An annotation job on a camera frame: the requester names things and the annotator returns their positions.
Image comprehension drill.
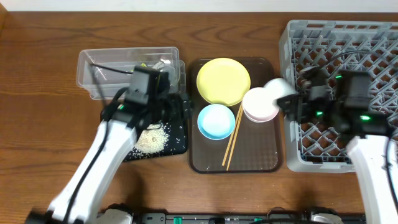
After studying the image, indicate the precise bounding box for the white green cup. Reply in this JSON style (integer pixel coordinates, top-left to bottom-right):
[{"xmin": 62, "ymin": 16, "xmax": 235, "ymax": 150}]
[{"xmin": 264, "ymin": 78, "xmax": 297, "ymax": 106}]

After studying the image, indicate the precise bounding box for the pile of white rice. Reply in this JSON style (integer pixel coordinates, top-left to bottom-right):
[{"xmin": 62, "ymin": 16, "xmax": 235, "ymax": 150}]
[{"xmin": 125, "ymin": 123, "xmax": 182, "ymax": 161}]

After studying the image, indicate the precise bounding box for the white tissue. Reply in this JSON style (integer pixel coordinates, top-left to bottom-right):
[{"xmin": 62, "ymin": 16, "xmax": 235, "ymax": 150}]
[{"xmin": 152, "ymin": 62, "xmax": 164, "ymax": 70}]

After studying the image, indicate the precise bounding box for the light blue bowl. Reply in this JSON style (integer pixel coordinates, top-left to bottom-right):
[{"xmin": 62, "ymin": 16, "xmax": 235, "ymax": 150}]
[{"xmin": 197, "ymin": 104, "xmax": 236, "ymax": 141}]

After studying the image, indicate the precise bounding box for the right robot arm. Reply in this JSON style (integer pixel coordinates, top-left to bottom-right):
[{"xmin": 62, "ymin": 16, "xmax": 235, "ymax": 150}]
[{"xmin": 274, "ymin": 82, "xmax": 397, "ymax": 223}]

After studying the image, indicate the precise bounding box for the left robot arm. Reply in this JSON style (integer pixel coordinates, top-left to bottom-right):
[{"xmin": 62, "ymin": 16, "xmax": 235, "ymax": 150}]
[{"xmin": 25, "ymin": 88, "xmax": 192, "ymax": 223}]

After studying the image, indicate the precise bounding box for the clear plastic waste bin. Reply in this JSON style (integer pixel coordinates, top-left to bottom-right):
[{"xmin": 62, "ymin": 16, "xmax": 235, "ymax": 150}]
[{"xmin": 76, "ymin": 47, "xmax": 186, "ymax": 100}]

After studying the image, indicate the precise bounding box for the grey plastic dishwasher rack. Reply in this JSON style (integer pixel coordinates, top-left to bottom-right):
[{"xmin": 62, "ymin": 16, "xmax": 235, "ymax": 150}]
[{"xmin": 279, "ymin": 20, "xmax": 397, "ymax": 173}]

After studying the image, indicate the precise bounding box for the black plastic tray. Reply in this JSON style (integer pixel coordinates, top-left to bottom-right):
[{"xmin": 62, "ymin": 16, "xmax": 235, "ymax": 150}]
[{"xmin": 99, "ymin": 93, "xmax": 188, "ymax": 162}]

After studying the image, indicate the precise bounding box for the pink round bowl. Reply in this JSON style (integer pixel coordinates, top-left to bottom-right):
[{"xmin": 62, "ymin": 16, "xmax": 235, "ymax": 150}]
[{"xmin": 242, "ymin": 87, "xmax": 279, "ymax": 123}]

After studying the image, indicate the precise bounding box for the wooden chopstick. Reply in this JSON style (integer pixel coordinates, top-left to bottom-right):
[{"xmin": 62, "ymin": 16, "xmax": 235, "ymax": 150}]
[
  {"xmin": 221, "ymin": 104, "xmax": 243, "ymax": 170},
  {"xmin": 226, "ymin": 105, "xmax": 243, "ymax": 171}
]

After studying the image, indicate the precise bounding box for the yellow round plate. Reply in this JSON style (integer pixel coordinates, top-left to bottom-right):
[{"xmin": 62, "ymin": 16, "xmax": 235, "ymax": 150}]
[{"xmin": 197, "ymin": 58, "xmax": 251, "ymax": 106}]

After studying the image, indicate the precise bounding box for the brown plastic serving tray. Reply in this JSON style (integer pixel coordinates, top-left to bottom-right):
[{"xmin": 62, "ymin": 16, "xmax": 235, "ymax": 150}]
[{"xmin": 188, "ymin": 59, "xmax": 283, "ymax": 174}]

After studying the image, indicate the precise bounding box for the right black cable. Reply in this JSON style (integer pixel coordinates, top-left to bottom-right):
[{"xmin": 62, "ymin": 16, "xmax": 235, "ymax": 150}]
[{"xmin": 298, "ymin": 49, "xmax": 398, "ymax": 212}]

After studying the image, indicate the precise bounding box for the black cable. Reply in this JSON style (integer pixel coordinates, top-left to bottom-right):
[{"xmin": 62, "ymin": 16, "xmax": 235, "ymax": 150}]
[
  {"xmin": 62, "ymin": 63, "xmax": 134, "ymax": 224},
  {"xmin": 298, "ymin": 49, "xmax": 398, "ymax": 212}
]

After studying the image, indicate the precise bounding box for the left black cable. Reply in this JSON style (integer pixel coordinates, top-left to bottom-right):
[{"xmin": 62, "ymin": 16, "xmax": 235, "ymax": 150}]
[{"xmin": 62, "ymin": 63, "xmax": 134, "ymax": 224}]

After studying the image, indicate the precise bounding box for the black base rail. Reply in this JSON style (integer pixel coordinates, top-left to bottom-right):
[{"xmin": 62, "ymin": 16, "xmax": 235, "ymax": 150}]
[{"xmin": 96, "ymin": 212, "xmax": 366, "ymax": 224}]

